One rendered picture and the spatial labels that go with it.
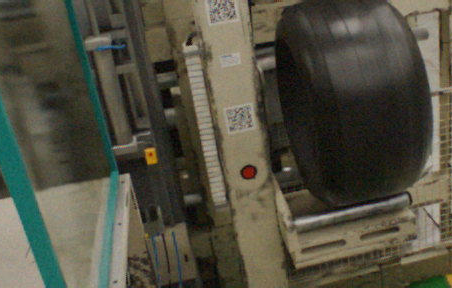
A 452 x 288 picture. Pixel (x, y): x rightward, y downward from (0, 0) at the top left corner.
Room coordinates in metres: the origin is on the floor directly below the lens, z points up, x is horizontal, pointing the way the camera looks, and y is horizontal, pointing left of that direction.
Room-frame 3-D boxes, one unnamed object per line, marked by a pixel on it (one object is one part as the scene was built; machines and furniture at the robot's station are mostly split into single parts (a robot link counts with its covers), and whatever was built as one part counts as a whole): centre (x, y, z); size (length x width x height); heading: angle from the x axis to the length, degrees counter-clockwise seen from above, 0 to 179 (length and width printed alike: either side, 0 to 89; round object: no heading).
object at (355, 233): (1.34, -0.15, 0.84); 0.36 x 0.09 x 0.06; 100
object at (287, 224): (1.45, 0.05, 0.90); 0.40 x 0.03 x 0.10; 10
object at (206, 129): (1.37, 0.20, 1.19); 0.05 x 0.04 x 0.48; 10
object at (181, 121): (2.22, 0.41, 0.61); 0.33 x 0.06 x 0.86; 10
